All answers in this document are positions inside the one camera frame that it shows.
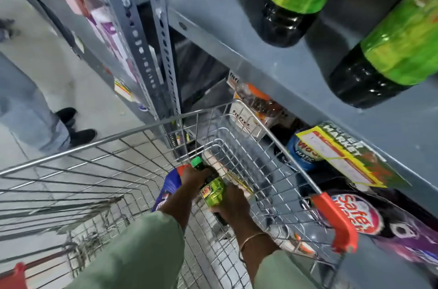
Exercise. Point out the person's left hand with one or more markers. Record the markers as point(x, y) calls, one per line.
point(191, 181)

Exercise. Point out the person's right hand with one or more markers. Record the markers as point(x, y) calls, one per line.
point(236, 205)

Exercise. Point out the person's left fingers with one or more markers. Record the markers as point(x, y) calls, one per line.
point(204, 173)

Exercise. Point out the person's right fingers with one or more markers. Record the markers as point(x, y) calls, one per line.
point(219, 207)

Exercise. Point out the small green label soda bottle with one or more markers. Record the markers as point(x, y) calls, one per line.
point(214, 191)

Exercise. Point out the person's right forearm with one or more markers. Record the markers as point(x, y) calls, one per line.
point(263, 251)

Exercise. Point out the person's left forearm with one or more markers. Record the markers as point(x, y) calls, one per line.
point(150, 247)

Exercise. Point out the yellow printed packet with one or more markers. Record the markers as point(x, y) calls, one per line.
point(239, 182)

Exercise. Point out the blue bottle with orange cap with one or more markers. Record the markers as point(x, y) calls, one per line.
point(169, 186)

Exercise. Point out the white orange cardboard box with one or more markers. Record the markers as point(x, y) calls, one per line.
point(244, 117)

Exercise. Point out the blue detergent pouch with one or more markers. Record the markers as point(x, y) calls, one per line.
point(301, 155)

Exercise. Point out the small yellow shelf label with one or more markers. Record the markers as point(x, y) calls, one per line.
point(123, 89)

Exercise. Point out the yellow green shelf price tag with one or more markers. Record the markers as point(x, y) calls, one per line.
point(345, 155)

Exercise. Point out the grey metal shelf rack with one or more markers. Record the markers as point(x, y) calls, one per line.
point(219, 35)

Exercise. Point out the purple black detergent pack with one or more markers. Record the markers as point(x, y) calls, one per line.
point(386, 223)

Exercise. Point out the row of pink white packets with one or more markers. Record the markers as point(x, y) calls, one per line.
point(85, 5)

